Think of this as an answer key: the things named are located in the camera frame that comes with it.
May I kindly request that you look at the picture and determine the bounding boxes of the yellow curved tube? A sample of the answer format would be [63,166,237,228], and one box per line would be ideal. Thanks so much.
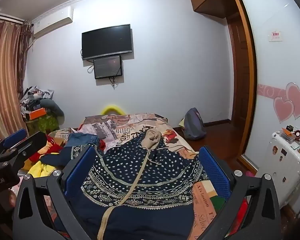
[101,104,125,115]

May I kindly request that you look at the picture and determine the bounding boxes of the small black monitor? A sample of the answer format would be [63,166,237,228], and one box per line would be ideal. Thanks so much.
[93,55,123,80]

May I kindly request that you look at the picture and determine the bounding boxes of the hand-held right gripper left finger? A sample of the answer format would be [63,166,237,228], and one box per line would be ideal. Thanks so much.
[12,145,97,240]

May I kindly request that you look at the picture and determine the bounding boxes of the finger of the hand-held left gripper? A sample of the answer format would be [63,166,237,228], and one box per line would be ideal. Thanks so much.
[0,128,27,157]
[11,131,48,172]

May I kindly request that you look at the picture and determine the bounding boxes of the white label card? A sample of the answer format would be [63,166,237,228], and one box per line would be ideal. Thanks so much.
[268,31,283,41]

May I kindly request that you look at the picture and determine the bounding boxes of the brown striped curtain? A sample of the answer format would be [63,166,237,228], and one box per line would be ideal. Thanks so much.
[0,15,35,145]

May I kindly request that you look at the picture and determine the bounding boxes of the large pink heart sticker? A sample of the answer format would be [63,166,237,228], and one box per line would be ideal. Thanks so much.
[286,82,300,120]

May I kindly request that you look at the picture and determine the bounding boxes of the small pink heart sticker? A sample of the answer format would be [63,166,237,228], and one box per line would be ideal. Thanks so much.
[273,96,294,123]

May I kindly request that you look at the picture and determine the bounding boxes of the blue jeans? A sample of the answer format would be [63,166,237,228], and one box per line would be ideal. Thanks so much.
[65,133,100,147]

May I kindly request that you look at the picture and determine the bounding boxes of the grey backpack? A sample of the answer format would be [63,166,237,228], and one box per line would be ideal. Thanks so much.
[184,107,207,141]

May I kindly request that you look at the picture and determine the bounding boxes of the pile of bags and papers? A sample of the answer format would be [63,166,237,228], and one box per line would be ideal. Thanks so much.
[19,86,55,113]

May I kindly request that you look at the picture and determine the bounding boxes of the white air conditioner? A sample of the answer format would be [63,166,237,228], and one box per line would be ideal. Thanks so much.
[31,6,75,38]

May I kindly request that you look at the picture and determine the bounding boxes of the grey cushion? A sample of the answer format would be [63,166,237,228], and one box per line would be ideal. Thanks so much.
[40,99,65,117]

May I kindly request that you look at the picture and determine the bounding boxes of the green patterned cloth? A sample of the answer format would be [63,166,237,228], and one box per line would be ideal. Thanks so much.
[25,115,60,134]

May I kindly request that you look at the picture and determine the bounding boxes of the printed blanket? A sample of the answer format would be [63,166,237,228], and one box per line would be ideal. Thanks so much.
[17,112,249,240]

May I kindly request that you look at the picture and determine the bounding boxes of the navy patterned hooded garment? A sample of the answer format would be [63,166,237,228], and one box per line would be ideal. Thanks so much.
[41,129,211,240]

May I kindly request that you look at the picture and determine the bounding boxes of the black wall television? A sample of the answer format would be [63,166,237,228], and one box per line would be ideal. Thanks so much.
[81,24,133,61]

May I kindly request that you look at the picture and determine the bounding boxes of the red and yellow plush blanket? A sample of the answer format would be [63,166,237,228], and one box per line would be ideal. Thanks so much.
[22,135,65,178]

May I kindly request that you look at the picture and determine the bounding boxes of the orange card box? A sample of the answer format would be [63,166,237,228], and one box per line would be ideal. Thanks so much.
[280,127,297,143]

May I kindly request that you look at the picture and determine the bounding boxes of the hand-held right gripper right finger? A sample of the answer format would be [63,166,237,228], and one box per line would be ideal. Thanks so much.
[199,145,282,240]

